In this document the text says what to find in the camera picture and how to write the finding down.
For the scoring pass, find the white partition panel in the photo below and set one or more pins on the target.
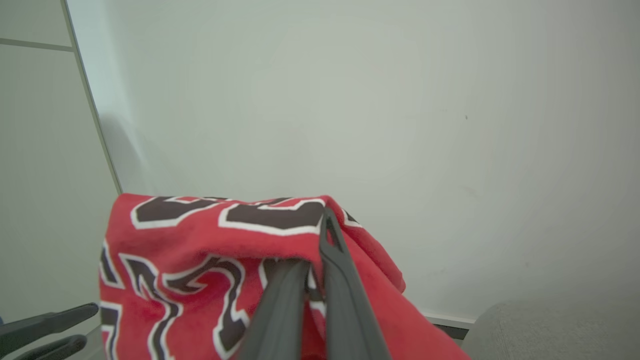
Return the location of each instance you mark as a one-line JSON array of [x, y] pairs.
[[47, 160]]

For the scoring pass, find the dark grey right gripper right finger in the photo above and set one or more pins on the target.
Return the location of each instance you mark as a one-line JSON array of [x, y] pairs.
[[350, 310]]

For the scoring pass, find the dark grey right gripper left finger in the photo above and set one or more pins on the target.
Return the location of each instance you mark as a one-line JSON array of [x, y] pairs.
[[277, 320]]

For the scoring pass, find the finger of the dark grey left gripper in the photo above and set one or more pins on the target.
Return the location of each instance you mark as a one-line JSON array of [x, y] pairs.
[[45, 322], [52, 348]]

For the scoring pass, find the red lettered garment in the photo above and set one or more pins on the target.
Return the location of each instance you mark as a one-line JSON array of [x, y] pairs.
[[200, 250]]

